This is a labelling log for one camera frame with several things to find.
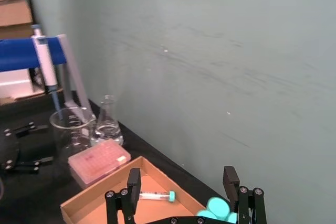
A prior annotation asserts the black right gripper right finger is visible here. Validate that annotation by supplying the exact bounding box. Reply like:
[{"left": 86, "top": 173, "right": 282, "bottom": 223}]
[{"left": 223, "top": 166, "right": 268, "bottom": 224}]

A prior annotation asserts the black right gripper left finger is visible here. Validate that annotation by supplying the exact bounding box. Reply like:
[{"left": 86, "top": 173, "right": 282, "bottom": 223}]
[{"left": 104, "top": 167, "right": 144, "bottom": 224}]

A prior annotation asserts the shallow brown cardboard tray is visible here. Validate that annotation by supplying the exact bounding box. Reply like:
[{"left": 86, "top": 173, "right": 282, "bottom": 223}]
[{"left": 60, "top": 155, "right": 211, "bottom": 224}]

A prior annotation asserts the clear glass beaker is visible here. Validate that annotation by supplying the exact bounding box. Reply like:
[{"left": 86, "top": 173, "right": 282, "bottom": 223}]
[{"left": 49, "top": 106, "right": 97, "bottom": 168}]

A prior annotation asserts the white box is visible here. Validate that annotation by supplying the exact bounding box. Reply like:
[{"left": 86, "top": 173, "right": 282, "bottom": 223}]
[{"left": 0, "top": 68, "right": 46, "bottom": 102}]

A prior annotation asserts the blue pipette stand bar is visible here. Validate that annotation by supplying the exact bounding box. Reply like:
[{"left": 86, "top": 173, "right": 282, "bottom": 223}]
[{"left": 0, "top": 37, "right": 68, "bottom": 73}]

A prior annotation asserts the clear tube with teal cap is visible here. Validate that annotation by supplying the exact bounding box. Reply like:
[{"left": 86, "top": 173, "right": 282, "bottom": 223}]
[{"left": 138, "top": 190, "right": 176, "bottom": 204}]

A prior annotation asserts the white and blue pipette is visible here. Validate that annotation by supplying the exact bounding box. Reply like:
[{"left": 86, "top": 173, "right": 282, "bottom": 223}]
[{"left": 31, "top": 24, "right": 64, "bottom": 120}]

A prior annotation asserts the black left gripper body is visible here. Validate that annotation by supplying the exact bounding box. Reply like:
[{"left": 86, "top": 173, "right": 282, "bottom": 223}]
[{"left": 0, "top": 129, "right": 21, "bottom": 173}]

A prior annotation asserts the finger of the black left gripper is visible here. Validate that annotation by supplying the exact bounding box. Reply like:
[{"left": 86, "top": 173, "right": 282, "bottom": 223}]
[
  {"left": 5, "top": 156, "right": 55, "bottom": 175},
  {"left": 5, "top": 122, "right": 49, "bottom": 138}
]

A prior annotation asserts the pink pipette tip box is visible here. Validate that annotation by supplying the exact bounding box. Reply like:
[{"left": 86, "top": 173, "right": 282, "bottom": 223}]
[{"left": 68, "top": 140, "right": 132, "bottom": 186}]

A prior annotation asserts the black table cloth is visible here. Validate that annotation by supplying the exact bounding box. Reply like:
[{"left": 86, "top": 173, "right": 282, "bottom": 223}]
[{"left": 0, "top": 90, "right": 233, "bottom": 224}]

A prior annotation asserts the clear glass conical flask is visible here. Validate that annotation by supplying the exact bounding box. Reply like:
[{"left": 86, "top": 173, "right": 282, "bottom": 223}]
[{"left": 90, "top": 94, "right": 124, "bottom": 147}]

